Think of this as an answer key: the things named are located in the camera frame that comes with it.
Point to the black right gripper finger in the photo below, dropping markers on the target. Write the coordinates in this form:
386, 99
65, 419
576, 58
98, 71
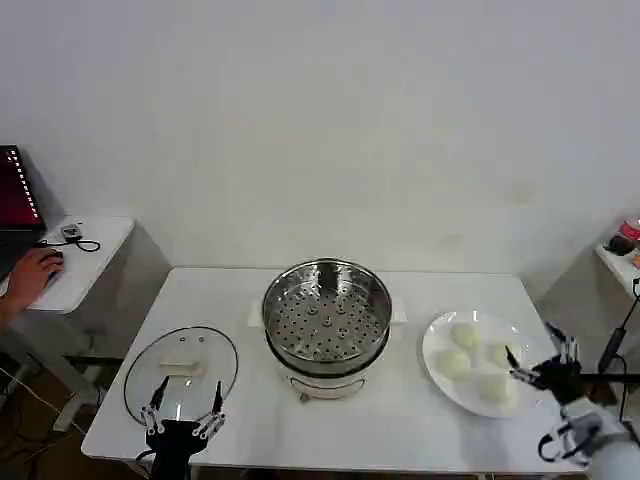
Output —
569, 347
517, 369

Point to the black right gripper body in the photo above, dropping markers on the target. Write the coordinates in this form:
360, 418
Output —
560, 377

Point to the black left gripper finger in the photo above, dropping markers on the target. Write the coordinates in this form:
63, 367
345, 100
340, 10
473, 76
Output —
217, 400
156, 400

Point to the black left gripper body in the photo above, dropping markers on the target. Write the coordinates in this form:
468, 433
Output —
172, 442

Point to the white steamed bun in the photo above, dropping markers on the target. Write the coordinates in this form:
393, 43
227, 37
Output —
452, 365
496, 391
466, 334
497, 354

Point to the round glass lid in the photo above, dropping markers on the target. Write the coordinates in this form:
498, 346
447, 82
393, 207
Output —
185, 350

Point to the black computer mouse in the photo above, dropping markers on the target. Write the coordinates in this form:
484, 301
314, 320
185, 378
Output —
54, 258

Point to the person's hand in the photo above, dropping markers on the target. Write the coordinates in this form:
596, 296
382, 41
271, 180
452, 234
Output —
32, 280

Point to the white round plate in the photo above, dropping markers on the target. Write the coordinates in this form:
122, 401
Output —
475, 370

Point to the white electric cooker base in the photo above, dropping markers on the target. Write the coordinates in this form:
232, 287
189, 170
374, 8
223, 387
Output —
325, 382

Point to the white shelf with goods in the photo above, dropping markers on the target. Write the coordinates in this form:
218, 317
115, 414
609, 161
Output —
625, 250

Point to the steel perforated steamer basket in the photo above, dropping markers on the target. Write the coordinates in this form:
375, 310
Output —
327, 320

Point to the white side desk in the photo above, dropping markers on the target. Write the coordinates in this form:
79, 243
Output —
95, 260

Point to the small grey device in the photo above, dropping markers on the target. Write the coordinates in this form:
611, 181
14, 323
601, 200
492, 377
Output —
70, 231

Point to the black laptop computer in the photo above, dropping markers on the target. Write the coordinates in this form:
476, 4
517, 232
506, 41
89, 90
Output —
17, 200

